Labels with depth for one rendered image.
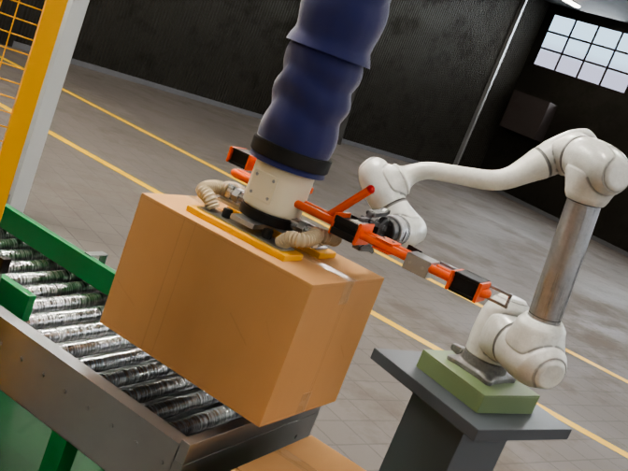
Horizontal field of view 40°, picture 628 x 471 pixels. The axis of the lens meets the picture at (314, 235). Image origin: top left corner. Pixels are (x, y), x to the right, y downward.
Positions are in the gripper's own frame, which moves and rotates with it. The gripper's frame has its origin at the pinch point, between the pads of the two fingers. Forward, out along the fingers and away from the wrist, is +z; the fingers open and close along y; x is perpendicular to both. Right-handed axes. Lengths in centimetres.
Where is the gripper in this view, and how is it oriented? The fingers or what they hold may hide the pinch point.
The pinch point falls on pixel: (356, 230)
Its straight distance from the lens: 227.4
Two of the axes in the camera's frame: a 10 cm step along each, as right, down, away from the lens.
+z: -4.9, 0.1, -8.7
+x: -8.0, -4.1, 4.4
